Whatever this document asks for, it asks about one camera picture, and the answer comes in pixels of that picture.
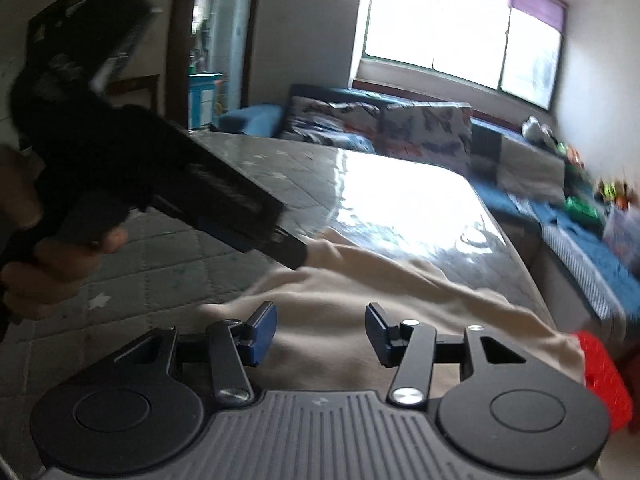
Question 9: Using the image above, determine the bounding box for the large butterfly print pillow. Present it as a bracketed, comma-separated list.
[377, 101, 473, 171]

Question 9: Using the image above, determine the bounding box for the clear plastic storage box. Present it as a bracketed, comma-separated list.
[602, 205, 640, 267]

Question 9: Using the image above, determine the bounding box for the blue butterfly print cushion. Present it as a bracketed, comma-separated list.
[281, 117, 377, 154]

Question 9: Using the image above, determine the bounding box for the brown bear plush toy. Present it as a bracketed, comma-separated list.
[597, 180, 632, 209]

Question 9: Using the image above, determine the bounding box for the blue sofa blanket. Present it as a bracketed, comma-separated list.
[515, 195, 640, 322]

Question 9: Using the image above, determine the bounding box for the green framed window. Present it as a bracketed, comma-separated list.
[360, 0, 568, 111]

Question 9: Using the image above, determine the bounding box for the cream long-sleeved garment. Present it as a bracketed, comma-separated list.
[200, 237, 586, 401]

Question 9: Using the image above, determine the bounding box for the red plastic stool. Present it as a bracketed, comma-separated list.
[572, 330, 635, 433]

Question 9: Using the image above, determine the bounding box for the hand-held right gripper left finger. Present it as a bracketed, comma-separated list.
[112, 301, 278, 407]

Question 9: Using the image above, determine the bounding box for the person's left hand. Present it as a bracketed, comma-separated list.
[0, 147, 129, 313]

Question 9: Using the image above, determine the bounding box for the light blue cabinet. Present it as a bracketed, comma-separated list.
[187, 72, 224, 129]

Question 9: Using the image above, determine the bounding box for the dark wooden chair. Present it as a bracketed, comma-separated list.
[107, 74, 161, 111]

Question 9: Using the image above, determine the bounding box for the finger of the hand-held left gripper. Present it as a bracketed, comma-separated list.
[270, 227, 309, 269]

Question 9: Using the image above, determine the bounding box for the colourful plush toy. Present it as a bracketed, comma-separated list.
[555, 142, 587, 172]

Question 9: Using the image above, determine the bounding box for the plain grey pillow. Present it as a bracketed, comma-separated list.
[495, 135, 568, 206]

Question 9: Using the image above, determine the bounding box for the dark wooden door frame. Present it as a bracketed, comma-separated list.
[165, 0, 263, 129]

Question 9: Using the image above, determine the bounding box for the panda plush toy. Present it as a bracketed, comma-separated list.
[520, 116, 556, 144]

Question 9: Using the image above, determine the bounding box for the green plastic bowl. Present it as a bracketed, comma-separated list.
[565, 195, 601, 224]

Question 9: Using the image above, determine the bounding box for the blue corner sofa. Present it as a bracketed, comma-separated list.
[217, 84, 640, 321]

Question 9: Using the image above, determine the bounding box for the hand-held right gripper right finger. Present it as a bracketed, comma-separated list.
[365, 302, 528, 407]

